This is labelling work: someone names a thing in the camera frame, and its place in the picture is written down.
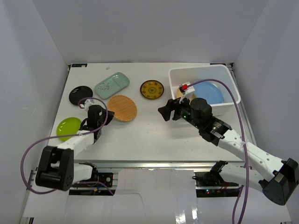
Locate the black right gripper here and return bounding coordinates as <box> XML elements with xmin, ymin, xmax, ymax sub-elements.
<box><xmin>158</xmin><ymin>93</ymin><xmax>202</xmax><ymax>130</ymax></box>

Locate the woven wicker round plate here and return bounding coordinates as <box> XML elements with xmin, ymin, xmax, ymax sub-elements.
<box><xmin>108</xmin><ymin>95</ymin><xmax>137</xmax><ymax>122</ymax></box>

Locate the tan round plate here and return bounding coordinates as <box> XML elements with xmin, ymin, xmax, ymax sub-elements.
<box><xmin>176</xmin><ymin>89</ymin><xmax>196</xmax><ymax>101</ymax></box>

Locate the blue round plate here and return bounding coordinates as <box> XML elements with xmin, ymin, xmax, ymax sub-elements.
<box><xmin>193</xmin><ymin>81</ymin><xmax>224</xmax><ymax>105</ymax></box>

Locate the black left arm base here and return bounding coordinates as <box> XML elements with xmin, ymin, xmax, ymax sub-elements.
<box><xmin>69</xmin><ymin>173</ymin><xmax>115</xmax><ymax>196</ymax></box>

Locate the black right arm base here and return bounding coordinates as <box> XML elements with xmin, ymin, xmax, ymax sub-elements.
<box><xmin>192</xmin><ymin>172</ymin><xmax>240</xmax><ymax>198</ymax></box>

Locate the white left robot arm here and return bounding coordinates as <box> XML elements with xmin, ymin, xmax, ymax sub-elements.
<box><xmin>35</xmin><ymin>105</ymin><xmax>115</xmax><ymax>191</ymax></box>

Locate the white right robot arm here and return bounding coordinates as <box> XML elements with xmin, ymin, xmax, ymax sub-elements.
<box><xmin>158</xmin><ymin>98</ymin><xmax>299</xmax><ymax>205</ymax></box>

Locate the white plastic bin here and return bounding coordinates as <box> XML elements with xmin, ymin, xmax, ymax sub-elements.
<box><xmin>168</xmin><ymin>64</ymin><xmax>241</xmax><ymax>116</ymax></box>

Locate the yellow black patterned plate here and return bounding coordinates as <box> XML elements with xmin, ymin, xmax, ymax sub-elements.
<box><xmin>140</xmin><ymin>80</ymin><xmax>164</xmax><ymax>100</ymax></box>

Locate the pale green rectangular dish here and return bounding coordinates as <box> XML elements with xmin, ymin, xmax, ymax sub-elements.
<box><xmin>94</xmin><ymin>72</ymin><xmax>130</xmax><ymax>99</ymax></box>

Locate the black round plate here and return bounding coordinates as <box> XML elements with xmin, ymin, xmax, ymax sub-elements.
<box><xmin>69</xmin><ymin>86</ymin><xmax>93</xmax><ymax>106</ymax></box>

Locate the lime green round plate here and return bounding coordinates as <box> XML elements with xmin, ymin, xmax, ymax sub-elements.
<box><xmin>56</xmin><ymin>117</ymin><xmax>81</xmax><ymax>142</ymax></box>

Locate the blue label sticker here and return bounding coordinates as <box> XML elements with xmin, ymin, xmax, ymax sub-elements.
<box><xmin>71</xmin><ymin>63</ymin><xmax>87</xmax><ymax>68</ymax></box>

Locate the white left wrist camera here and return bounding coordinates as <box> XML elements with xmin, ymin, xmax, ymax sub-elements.
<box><xmin>79</xmin><ymin>99</ymin><xmax>95</xmax><ymax>112</ymax></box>

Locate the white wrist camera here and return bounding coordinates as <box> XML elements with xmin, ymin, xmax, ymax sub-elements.
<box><xmin>178</xmin><ymin>82</ymin><xmax>195</xmax><ymax>103</ymax></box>
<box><xmin>79</xmin><ymin>99</ymin><xmax>95</xmax><ymax>112</ymax></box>

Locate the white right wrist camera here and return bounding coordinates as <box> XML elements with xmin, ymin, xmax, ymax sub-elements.
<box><xmin>178</xmin><ymin>82</ymin><xmax>195</xmax><ymax>103</ymax></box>

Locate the aluminium table frame rail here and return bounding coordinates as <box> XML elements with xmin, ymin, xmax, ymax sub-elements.
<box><xmin>41</xmin><ymin>161</ymin><xmax>246</xmax><ymax>170</ymax></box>

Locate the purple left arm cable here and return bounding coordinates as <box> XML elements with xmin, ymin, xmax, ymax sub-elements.
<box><xmin>20</xmin><ymin>97</ymin><xmax>115</xmax><ymax>196</ymax></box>

